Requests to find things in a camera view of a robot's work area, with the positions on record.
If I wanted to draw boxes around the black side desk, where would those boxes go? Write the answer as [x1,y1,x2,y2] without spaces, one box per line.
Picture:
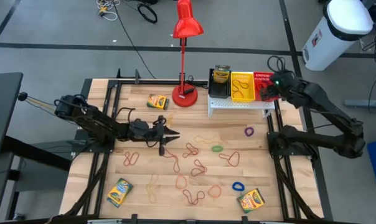
[0,72,72,224]

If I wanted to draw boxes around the long black floor cable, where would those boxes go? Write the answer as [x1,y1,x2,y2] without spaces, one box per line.
[112,0,157,79]

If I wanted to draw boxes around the black coiled floor cable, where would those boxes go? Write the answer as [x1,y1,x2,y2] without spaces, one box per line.
[136,2,159,24]

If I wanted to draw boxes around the black aluminium table frame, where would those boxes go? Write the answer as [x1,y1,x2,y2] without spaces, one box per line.
[63,68,324,224]

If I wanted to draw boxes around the black plastic basket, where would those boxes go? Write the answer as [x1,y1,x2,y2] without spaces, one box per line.
[207,68,232,100]

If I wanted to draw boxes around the red rubber band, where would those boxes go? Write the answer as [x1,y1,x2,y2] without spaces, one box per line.
[123,151,140,167]
[190,159,207,177]
[182,189,206,206]
[182,142,200,159]
[218,151,241,168]
[163,148,181,174]

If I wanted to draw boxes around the white perforated shelf riser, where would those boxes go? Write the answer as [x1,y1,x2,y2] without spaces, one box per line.
[207,98,276,119]

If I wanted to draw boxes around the red desk lamp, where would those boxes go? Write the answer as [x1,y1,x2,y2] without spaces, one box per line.
[171,0,205,108]

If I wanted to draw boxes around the yellow cord with black knob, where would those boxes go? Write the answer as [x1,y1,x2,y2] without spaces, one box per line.
[17,91,60,113]

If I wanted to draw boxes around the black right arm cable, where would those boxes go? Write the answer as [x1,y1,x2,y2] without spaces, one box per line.
[266,55,288,74]

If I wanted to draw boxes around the red plastic basket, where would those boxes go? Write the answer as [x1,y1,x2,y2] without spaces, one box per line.
[253,72,281,103]

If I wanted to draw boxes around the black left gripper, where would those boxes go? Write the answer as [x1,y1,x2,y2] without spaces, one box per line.
[126,115,181,157]

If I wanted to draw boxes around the white yellow floor cables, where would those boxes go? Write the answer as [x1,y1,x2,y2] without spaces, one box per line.
[95,0,121,22]

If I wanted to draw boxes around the white trash bin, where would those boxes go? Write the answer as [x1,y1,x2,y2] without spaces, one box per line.
[301,0,374,72]

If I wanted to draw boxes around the yellow plastic basket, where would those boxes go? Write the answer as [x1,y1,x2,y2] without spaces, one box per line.
[230,72,256,103]

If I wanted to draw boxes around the black lamp power cable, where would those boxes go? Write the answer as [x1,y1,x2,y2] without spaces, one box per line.
[186,75,209,95]

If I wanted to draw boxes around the orange rubber band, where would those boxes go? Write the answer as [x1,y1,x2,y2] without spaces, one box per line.
[175,175,188,190]
[232,79,250,98]
[207,184,222,198]

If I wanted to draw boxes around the yellow green crayon box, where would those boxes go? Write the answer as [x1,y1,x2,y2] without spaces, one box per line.
[237,187,266,214]
[146,93,170,111]
[106,177,134,208]
[213,64,232,84]

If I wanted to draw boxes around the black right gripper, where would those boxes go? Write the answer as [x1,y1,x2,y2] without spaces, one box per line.
[259,70,297,103]

